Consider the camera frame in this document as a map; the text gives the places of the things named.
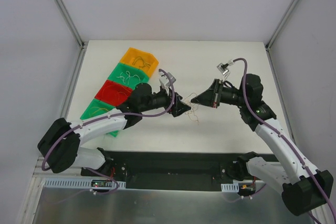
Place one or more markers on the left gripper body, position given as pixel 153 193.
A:
pixel 172 104

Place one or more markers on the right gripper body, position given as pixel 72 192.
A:
pixel 216 94

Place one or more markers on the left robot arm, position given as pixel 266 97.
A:
pixel 61 146

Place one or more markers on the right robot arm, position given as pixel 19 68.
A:
pixel 302 186

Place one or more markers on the orange plastic bin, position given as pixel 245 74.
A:
pixel 141 60

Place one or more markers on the upper green plastic bin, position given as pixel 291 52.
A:
pixel 128 76

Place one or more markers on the green plastic bin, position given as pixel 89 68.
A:
pixel 128 76
pixel 95 108

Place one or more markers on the red plastic bin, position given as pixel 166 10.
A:
pixel 113 93

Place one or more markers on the lower green plastic bin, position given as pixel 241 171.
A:
pixel 95 108

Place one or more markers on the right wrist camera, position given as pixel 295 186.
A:
pixel 223 68

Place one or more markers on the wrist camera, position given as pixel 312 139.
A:
pixel 166 80
pixel 223 68

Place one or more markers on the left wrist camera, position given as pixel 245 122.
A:
pixel 166 80

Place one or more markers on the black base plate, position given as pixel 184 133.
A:
pixel 171 171

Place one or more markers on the right white cable duct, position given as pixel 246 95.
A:
pixel 230 188

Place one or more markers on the white cable duct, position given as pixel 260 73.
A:
pixel 77 183
pixel 230 188

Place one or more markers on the right aluminium frame post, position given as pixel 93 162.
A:
pixel 280 26

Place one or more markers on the aluminium frame post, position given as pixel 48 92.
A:
pixel 70 23
pixel 280 26

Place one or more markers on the left white cable duct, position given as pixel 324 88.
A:
pixel 77 183

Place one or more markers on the left aluminium frame post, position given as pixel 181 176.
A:
pixel 70 23

